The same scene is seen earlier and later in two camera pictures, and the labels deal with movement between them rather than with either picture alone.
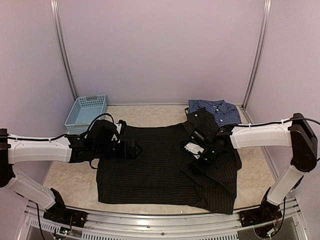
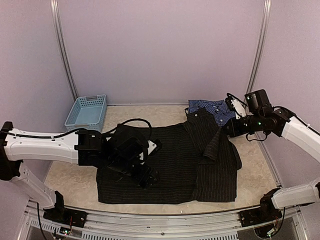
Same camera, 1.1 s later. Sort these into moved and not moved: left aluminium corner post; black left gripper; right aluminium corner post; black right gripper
Moved: black right gripper; black left gripper
Not moved: left aluminium corner post; right aluminium corner post
